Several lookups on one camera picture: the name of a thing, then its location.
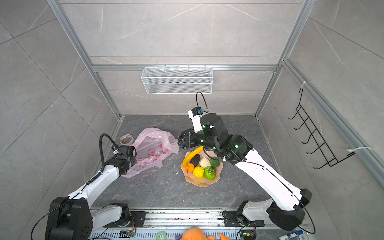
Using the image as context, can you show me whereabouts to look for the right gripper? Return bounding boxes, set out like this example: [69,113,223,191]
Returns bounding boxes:
[182,126,220,152]

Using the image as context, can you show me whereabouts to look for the yellow fake banana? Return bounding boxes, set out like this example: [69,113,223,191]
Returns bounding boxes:
[182,146,204,168]

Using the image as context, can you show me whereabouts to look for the pink plastic bag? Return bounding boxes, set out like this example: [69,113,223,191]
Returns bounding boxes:
[122,128,180,178]

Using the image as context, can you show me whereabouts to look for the orange fake fruit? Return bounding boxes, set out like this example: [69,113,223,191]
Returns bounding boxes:
[186,163,195,173]

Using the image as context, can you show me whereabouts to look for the yellow fake lemon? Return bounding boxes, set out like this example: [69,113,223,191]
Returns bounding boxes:
[193,166,205,179]

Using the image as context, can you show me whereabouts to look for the green fake fruit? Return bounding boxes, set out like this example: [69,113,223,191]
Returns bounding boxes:
[204,166,217,180]

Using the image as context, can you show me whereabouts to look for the pink scalloped bowl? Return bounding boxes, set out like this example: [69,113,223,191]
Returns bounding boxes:
[181,147,224,188]

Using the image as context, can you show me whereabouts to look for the black fake grapes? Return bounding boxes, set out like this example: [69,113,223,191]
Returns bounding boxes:
[178,135,197,150]

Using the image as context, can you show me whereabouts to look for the dark green fake avocado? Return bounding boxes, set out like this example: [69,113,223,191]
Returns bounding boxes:
[210,157,221,168]

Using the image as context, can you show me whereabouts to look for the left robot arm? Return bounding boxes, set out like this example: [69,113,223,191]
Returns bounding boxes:
[45,146,137,240]

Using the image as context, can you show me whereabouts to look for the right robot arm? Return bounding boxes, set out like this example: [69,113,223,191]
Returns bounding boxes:
[178,107,312,231]

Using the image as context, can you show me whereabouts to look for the masking tape roll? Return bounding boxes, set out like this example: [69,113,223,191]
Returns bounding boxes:
[119,134,135,146]

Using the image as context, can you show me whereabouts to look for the green tape roll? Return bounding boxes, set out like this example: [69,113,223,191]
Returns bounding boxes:
[155,231,168,240]

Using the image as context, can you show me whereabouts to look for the orange plush toy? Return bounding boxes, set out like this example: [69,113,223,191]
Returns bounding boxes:
[181,228,217,240]

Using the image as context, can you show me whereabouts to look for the blue white tube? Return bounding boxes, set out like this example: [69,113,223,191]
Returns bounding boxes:
[278,230,304,240]

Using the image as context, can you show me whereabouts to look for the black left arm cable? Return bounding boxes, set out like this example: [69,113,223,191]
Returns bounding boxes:
[99,133,120,173]

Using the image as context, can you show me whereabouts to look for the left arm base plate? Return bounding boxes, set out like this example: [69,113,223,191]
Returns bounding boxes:
[118,211,146,229]

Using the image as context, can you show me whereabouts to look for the white wire mesh basket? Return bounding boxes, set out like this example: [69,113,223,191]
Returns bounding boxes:
[141,67,214,95]

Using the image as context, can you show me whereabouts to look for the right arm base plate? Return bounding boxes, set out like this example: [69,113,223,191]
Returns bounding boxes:
[222,211,265,227]

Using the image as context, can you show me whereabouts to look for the black wire hook rack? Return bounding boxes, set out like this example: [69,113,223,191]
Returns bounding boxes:
[288,89,355,170]

